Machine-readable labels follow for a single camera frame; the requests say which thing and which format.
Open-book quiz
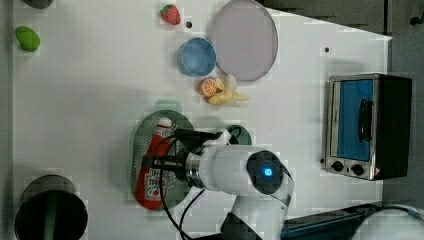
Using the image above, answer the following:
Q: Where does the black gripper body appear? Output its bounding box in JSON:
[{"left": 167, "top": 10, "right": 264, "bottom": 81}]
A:
[{"left": 142, "top": 128, "right": 219, "bottom": 180}]

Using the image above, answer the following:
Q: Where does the red ketchup bottle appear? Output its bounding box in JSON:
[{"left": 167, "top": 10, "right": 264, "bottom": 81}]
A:
[{"left": 135, "top": 117, "right": 172, "bottom": 210}]

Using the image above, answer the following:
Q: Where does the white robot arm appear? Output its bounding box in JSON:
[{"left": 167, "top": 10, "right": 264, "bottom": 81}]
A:
[{"left": 142, "top": 129, "right": 294, "bottom": 240}]

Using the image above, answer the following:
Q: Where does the green oval strainer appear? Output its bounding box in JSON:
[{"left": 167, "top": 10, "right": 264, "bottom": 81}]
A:
[{"left": 129, "top": 110, "right": 193, "bottom": 211}]

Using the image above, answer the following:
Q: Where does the teal green cup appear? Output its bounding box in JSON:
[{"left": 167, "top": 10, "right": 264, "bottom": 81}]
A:
[{"left": 227, "top": 125, "right": 252, "bottom": 145}]

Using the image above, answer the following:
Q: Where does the orange slice toy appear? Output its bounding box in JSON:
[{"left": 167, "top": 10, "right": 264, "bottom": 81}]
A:
[{"left": 199, "top": 78, "right": 217, "bottom": 97}]

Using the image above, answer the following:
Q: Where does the peeled banana toy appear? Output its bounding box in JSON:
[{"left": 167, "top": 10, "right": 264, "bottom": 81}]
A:
[{"left": 207, "top": 74, "right": 249, "bottom": 106}]

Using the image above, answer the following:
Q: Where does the blue bowl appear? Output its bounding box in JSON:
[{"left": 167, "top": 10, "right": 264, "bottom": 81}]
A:
[{"left": 177, "top": 38, "right": 217, "bottom": 77}]

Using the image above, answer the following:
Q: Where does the large lilac round plate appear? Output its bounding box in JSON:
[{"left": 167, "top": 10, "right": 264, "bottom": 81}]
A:
[{"left": 211, "top": 0, "right": 278, "bottom": 81}]

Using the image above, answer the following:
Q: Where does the red strawberry toy near plate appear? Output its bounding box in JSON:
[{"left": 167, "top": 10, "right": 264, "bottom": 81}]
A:
[{"left": 160, "top": 4, "right": 181, "bottom": 25}]

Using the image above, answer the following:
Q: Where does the black cylinder container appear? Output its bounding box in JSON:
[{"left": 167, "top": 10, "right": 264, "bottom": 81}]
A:
[{"left": 14, "top": 175, "right": 88, "bottom": 240}]

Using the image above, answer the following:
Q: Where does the silver toaster oven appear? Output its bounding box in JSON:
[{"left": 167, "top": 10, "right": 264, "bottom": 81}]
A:
[{"left": 324, "top": 73, "right": 412, "bottom": 181}]

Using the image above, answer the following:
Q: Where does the green toy fruit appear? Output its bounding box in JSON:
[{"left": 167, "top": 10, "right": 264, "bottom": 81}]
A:
[{"left": 15, "top": 26, "right": 41, "bottom": 52}]

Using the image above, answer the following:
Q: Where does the dark round object top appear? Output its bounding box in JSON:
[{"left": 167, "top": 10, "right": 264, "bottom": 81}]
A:
[{"left": 23, "top": 0, "right": 54, "bottom": 9}]

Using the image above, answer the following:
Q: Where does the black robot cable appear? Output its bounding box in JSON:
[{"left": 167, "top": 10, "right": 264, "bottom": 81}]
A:
[{"left": 158, "top": 125, "right": 242, "bottom": 240}]

